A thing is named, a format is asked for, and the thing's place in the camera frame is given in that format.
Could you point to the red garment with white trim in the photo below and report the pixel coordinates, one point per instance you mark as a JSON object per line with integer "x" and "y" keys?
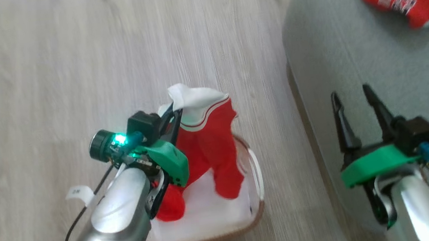
{"x": 213, "y": 144}

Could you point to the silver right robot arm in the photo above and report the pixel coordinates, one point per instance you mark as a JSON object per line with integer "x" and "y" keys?
{"x": 424, "y": 210}

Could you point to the beige brown-rimmed laundry basket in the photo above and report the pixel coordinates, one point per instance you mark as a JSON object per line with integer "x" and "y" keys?
{"x": 255, "y": 179}

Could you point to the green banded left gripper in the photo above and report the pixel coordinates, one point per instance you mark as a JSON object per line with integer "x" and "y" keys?
{"x": 163, "y": 157}

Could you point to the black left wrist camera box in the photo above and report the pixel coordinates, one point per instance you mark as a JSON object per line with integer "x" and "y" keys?
{"x": 143, "y": 125}

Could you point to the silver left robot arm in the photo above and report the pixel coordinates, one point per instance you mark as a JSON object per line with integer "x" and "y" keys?
{"x": 118, "y": 220}

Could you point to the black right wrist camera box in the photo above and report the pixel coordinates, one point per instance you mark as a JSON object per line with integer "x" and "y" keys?
{"x": 416, "y": 132}

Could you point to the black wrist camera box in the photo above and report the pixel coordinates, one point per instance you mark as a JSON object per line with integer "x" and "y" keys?
{"x": 143, "y": 125}
{"x": 416, "y": 132}

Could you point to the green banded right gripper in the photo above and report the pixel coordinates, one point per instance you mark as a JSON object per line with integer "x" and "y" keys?
{"x": 372, "y": 162}

